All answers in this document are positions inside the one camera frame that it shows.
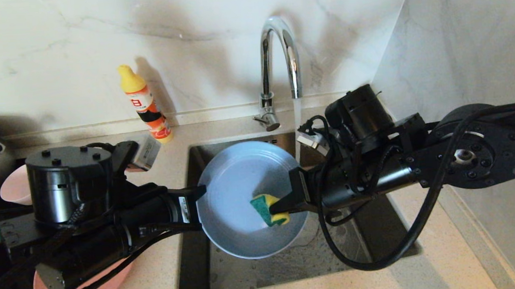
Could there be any yellow green sponge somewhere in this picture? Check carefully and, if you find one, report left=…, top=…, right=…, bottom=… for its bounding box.
left=250, top=193, right=291, bottom=228

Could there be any blue grey plate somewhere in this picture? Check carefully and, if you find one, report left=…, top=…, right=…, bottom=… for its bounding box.
left=194, top=138, right=310, bottom=262

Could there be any orange white dish soap bottle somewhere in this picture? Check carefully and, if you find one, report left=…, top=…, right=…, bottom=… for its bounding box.
left=118, top=63, right=175, bottom=146

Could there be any stainless steel sink basin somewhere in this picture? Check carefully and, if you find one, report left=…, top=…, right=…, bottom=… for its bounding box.
left=170, top=127, right=423, bottom=289

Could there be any running water stream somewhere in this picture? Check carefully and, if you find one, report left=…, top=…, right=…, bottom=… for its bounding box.
left=292, top=97, right=305, bottom=161

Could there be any chrome gooseneck faucet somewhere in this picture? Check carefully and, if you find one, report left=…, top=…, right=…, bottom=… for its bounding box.
left=248, top=15, right=305, bottom=133

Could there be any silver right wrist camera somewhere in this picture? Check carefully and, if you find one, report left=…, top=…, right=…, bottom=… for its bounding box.
left=297, top=125, right=330, bottom=158

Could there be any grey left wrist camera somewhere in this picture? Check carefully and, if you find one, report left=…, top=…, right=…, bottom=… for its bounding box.
left=126, top=134, right=163, bottom=172

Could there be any black right camera cable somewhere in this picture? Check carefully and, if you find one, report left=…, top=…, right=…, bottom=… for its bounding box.
left=312, top=102, right=515, bottom=274

